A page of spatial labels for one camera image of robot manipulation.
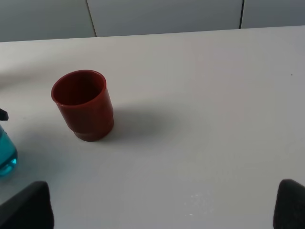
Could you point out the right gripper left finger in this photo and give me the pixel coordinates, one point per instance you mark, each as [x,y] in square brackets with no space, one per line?
[29,209]

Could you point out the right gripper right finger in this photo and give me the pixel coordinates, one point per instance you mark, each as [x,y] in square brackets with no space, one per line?
[289,210]

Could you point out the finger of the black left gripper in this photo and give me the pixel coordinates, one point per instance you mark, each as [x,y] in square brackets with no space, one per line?
[3,115]

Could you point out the teal translucent plastic cup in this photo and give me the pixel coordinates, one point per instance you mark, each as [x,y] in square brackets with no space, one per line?
[8,154]

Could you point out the red plastic cup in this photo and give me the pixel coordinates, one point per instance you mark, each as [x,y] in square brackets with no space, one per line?
[83,100]

